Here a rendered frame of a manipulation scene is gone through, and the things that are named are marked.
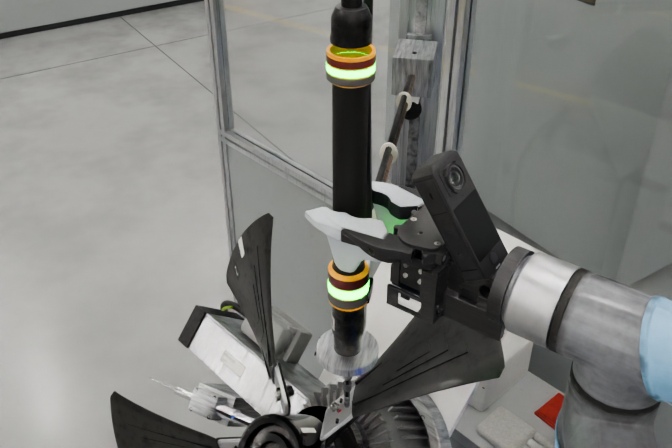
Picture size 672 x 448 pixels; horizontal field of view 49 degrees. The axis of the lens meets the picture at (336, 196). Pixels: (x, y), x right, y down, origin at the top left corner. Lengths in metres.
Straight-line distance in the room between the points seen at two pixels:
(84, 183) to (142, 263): 0.82
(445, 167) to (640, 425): 0.26
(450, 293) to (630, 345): 0.17
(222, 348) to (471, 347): 0.55
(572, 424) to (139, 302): 2.69
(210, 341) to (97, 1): 5.20
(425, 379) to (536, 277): 0.35
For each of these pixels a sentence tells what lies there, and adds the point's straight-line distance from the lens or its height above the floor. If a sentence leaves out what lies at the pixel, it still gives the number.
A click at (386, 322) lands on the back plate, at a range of 1.29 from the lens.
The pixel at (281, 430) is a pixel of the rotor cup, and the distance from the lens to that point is 1.06.
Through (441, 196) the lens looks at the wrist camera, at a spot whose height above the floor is 1.72.
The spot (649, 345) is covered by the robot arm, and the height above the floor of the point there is 1.66.
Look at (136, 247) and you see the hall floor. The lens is 3.56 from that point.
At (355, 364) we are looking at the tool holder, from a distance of 0.84.
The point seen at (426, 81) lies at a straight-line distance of 1.29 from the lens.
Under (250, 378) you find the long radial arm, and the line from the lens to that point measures 1.30.
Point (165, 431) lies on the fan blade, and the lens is 1.22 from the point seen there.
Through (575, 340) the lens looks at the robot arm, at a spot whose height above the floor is 1.64.
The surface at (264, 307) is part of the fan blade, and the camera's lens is 1.11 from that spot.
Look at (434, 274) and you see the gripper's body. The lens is 0.67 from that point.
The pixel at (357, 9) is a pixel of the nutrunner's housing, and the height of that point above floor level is 1.86.
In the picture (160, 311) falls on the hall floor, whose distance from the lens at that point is 3.18.
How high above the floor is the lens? 2.06
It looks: 33 degrees down
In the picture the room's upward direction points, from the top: straight up
